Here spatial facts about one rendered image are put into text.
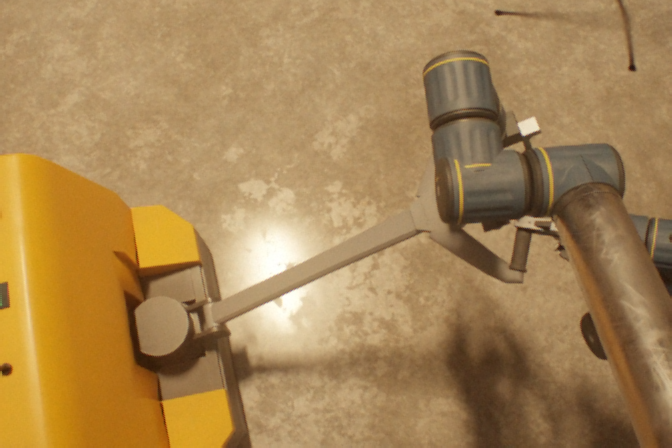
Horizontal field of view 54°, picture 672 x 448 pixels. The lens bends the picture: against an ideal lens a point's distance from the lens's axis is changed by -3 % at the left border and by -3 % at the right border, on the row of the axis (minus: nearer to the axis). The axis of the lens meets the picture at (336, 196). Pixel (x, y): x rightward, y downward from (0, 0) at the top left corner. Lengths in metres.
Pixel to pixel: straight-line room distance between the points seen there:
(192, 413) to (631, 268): 1.41
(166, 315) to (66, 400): 0.49
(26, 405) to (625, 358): 1.20
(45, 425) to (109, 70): 1.68
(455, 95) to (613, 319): 0.40
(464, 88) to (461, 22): 1.86
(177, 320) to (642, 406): 1.41
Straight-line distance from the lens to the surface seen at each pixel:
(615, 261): 0.93
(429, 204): 1.57
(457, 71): 1.06
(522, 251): 1.50
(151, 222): 2.17
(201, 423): 2.03
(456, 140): 1.02
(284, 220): 2.48
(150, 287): 2.19
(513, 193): 1.01
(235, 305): 1.93
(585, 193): 1.01
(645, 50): 3.05
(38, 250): 1.69
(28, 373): 1.61
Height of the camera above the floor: 2.34
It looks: 69 degrees down
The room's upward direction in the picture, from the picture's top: 3 degrees counter-clockwise
